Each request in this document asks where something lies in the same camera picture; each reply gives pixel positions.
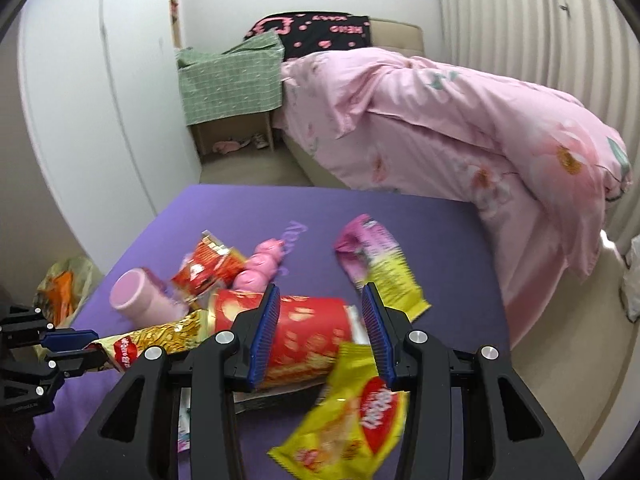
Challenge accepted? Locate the pink cup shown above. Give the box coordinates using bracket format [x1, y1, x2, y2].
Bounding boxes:
[109, 268, 193, 323]

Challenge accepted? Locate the yellow snack packet red label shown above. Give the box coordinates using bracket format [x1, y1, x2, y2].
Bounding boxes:
[267, 342, 411, 476]

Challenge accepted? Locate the noodle snack packet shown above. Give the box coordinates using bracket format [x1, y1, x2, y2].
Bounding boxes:
[87, 308, 211, 373]

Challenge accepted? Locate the pink caterpillar toy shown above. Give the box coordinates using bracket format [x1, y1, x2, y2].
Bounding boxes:
[232, 238, 288, 293]

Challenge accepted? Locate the pink floral duvet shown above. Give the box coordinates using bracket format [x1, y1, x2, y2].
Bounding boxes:
[274, 49, 633, 311]

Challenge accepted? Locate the green and white packet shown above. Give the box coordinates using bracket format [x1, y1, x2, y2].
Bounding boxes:
[176, 387, 193, 456]

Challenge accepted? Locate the black pillow pink print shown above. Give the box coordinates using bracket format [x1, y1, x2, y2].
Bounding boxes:
[244, 11, 372, 58]

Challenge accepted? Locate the green checked cloth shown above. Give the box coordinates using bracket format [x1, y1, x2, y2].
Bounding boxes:
[175, 30, 285, 126]

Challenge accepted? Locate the white wardrobe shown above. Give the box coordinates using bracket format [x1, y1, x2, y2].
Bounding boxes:
[20, 0, 201, 276]

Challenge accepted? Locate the purple mat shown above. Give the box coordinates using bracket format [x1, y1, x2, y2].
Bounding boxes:
[30, 183, 511, 480]

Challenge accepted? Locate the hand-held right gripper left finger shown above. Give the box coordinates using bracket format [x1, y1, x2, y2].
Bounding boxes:
[57, 282, 282, 480]

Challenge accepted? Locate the red snack canister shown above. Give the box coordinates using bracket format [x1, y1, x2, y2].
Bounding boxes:
[206, 287, 371, 391]

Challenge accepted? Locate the wooden nightstand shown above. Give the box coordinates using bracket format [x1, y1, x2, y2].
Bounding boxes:
[189, 109, 276, 165]

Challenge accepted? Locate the beige bed frame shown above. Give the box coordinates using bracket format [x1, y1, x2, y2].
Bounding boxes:
[280, 17, 626, 321]

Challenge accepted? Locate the white plastic packet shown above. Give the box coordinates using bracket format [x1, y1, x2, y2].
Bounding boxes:
[345, 305, 372, 348]

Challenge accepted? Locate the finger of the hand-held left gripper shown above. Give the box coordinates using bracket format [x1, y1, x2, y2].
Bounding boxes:
[0, 347, 108, 396]
[0, 305, 101, 353]

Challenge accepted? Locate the bin with yellow bag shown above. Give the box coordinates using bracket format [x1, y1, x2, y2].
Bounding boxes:
[37, 255, 106, 328]

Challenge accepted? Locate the white curtain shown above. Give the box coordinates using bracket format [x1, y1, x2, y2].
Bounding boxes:
[430, 0, 640, 261]

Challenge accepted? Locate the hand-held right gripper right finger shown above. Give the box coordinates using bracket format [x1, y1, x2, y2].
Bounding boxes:
[361, 282, 586, 480]

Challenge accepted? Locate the red gold snack packet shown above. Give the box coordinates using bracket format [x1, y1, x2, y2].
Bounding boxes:
[170, 230, 248, 308]

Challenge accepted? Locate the pink and yellow snack packet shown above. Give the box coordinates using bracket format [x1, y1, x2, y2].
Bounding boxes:
[333, 214, 432, 322]

